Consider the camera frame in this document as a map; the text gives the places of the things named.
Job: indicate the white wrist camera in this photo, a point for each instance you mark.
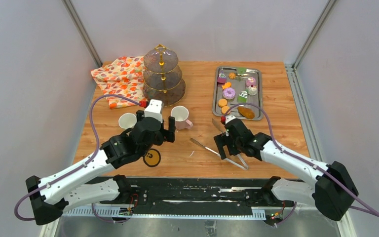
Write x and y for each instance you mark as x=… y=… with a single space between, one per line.
x=229 y=118
x=154 y=110

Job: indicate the three-tier glass cake stand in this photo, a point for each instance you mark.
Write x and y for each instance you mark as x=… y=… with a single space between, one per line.
x=163 y=78

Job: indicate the orange round biscuit lower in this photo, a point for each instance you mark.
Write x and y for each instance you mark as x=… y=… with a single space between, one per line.
x=224 y=110

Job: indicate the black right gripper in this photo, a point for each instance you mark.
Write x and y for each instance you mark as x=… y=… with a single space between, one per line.
x=223 y=139

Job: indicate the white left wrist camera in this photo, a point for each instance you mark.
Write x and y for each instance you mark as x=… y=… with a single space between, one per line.
x=154 y=110

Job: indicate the floral orange cloth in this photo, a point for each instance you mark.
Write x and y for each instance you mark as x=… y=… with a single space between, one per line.
x=123 y=76

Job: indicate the small orange flower cookie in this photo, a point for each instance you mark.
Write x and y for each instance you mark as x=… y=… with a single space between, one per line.
x=232 y=75

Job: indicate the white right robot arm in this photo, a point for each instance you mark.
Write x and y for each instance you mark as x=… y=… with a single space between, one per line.
x=328 y=187

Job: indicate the metal serving tray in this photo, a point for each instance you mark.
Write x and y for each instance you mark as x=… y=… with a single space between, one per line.
x=253 y=102

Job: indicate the white cream cupcake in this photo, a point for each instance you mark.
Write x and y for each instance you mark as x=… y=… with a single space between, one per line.
x=252 y=90

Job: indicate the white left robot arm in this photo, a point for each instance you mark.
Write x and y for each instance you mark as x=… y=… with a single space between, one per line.
x=68 y=189

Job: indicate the aluminium frame post right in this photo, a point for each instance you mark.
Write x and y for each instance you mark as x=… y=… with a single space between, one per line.
x=314 y=32

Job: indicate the aluminium frame post left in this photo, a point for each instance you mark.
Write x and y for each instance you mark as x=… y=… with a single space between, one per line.
x=69 y=6

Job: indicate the aluminium frame post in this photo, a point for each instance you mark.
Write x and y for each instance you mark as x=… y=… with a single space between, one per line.
x=314 y=32
x=69 y=6

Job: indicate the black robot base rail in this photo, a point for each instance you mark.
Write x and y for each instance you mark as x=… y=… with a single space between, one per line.
x=198 y=196

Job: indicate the white cup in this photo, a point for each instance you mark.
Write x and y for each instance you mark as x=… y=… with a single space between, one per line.
x=127 y=120

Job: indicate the purple frosted donut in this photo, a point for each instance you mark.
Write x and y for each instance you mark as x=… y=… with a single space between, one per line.
x=229 y=93

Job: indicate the magenta square cake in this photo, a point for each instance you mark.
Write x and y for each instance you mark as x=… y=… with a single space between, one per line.
x=222 y=78

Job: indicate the orange round biscuit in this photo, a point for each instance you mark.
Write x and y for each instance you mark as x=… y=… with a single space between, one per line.
x=224 y=110
x=222 y=102

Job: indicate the green square cake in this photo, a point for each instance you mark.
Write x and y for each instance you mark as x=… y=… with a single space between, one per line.
x=242 y=97

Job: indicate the pink mug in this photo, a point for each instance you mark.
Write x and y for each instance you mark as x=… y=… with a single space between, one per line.
x=181 y=115

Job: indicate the orange round biscuit upper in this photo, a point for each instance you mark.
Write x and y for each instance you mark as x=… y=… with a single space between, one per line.
x=222 y=102

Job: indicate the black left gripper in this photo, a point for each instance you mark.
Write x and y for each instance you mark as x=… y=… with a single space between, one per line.
x=168 y=135

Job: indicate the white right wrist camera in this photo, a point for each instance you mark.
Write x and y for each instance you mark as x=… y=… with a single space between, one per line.
x=229 y=118

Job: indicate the brown bread roll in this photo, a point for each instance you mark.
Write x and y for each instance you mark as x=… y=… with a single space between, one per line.
x=246 y=112

